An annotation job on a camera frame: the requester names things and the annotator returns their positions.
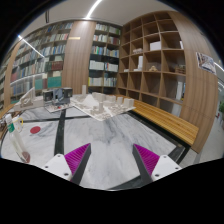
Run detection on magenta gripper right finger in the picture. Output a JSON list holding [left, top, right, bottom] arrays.
[[132, 143, 183, 185]]

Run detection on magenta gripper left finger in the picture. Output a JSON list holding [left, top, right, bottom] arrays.
[[42, 142, 92, 186]]

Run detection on clear plastic water bottle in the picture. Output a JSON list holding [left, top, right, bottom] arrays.
[[5, 114, 30, 163]]

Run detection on wooden slatted bench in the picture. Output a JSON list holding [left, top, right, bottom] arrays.
[[133, 100, 199, 146]]

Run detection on red round coaster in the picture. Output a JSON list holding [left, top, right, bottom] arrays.
[[30, 126, 41, 134]]

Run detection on white city architectural model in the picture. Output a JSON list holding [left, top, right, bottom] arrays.
[[71, 86, 134, 121]]

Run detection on dark building architectural model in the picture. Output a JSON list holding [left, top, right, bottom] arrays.
[[43, 87, 73, 113]]

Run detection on white ramp architectural model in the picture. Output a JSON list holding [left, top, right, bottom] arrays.
[[14, 88, 44, 111]]

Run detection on green potted plant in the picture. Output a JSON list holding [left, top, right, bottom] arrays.
[[219, 101, 224, 121]]

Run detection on left bookshelf with books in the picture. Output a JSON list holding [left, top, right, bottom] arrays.
[[0, 21, 73, 111]]

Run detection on bookshelf with books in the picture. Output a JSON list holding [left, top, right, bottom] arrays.
[[0, 21, 73, 111], [88, 22, 121, 94]]

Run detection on wooden cubby shelf unit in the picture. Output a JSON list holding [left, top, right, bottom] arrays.
[[117, 11, 186, 116]]

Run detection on white box on shelf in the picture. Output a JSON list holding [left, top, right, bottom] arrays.
[[150, 41, 161, 51]]

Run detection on centre bookshelf with books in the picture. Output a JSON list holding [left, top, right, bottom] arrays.
[[88, 22, 121, 94]]

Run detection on wall poster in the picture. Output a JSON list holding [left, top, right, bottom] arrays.
[[196, 52, 216, 74]]

